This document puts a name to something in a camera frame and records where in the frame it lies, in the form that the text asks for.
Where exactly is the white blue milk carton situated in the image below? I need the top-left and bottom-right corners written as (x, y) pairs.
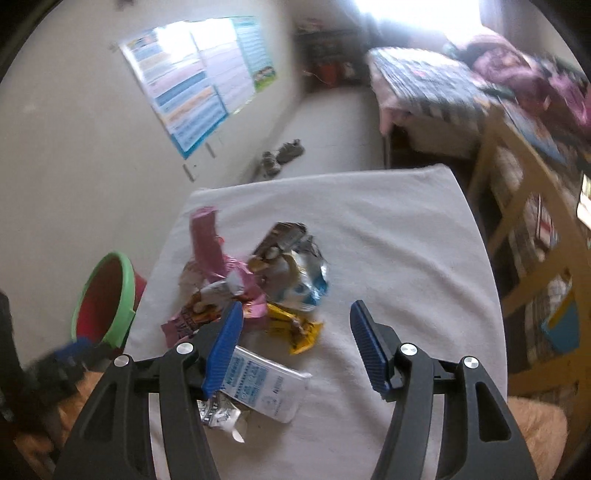
top-left (221, 346), bottom-right (312, 424)

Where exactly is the green red trash bin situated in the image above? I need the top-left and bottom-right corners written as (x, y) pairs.
top-left (70, 251), bottom-right (147, 351)

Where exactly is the orange fuzzy cushion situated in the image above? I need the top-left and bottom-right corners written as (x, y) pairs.
top-left (507, 396), bottom-right (568, 479)

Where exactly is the crumpled silver foil wrapper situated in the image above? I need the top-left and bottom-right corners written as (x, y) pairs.
top-left (197, 392), bottom-right (249, 444)

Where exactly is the pink snack bag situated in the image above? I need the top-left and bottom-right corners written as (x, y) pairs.
top-left (161, 206), bottom-right (267, 347)

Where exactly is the yellow snack wrapper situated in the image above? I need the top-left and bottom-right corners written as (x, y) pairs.
top-left (266, 303), bottom-right (324, 355)

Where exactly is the blue white foil bag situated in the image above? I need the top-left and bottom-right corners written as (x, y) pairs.
top-left (256, 234), bottom-right (329, 313)

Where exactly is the yellow wooden chair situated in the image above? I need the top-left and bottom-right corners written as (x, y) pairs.
top-left (468, 108), bottom-right (590, 410)

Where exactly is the black gold packet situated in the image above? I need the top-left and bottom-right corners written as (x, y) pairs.
top-left (247, 222), bottom-right (307, 273)

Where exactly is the grey shoe left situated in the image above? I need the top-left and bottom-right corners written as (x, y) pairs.
top-left (254, 151), bottom-right (281, 180)

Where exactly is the bed with patterned quilt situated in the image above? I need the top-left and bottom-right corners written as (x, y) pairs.
top-left (367, 30), bottom-right (590, 158)

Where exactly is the dark storage shelf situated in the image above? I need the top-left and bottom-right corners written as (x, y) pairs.
top-left (294, 26), bottom-right (369, 93)

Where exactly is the wall poster chart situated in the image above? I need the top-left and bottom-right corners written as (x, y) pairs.
top-left (119, 16), bottom-right (276, 158)

